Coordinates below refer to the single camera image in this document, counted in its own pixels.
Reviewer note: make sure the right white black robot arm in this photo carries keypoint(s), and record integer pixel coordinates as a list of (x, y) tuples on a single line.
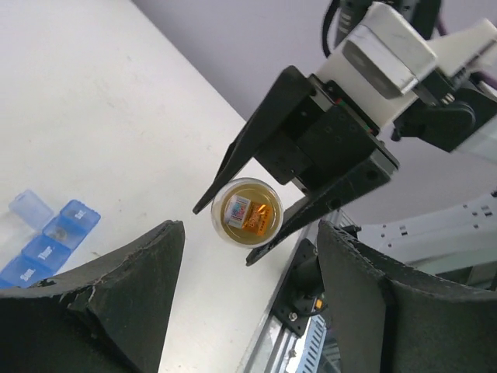
[(447, 127)]

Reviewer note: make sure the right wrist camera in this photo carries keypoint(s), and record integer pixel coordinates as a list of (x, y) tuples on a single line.
[(384, 65)]

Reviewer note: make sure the blue weekly pill organizer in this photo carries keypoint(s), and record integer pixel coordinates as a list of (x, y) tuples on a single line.
[(57, 236)]

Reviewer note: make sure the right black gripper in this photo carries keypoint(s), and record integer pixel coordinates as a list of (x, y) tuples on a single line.
[(321, 135)]

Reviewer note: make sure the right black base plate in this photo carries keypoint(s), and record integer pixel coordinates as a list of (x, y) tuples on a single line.
[(302, 286)]

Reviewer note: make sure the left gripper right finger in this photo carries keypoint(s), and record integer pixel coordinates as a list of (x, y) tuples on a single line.
[(389, 317)]

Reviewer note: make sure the aluminium mounting rail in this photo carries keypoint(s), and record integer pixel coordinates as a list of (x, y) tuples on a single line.
[(276, 349)]

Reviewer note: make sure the clear bottle with orange pills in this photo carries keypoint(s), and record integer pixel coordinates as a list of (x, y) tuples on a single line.
[(247, 212)]

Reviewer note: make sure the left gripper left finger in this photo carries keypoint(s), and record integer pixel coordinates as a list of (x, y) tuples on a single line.
[(108, 315)]

